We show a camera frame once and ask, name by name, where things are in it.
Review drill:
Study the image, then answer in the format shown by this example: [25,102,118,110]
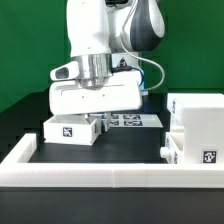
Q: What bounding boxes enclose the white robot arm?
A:
[49,0,165,115]

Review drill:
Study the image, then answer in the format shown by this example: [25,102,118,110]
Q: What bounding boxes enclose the white drawer tray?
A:
[43,115,101,145]
[160,132,184,164]

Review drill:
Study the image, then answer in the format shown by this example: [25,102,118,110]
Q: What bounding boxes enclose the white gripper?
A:
[49,62,142,132]

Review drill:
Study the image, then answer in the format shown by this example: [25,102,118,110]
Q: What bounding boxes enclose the white front drawer tray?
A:
[160,132,184,164]

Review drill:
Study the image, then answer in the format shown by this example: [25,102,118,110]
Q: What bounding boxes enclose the fiducial marker sheet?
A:
[109,114,163,128]

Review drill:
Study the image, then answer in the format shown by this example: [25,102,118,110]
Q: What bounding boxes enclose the white drawer cabinet box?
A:
[167,93,224,165]

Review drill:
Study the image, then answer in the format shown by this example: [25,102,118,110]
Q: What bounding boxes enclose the white table border frame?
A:
[0,133,224,188]

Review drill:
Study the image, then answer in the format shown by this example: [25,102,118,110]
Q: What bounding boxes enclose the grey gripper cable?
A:
[111,6,166,93]

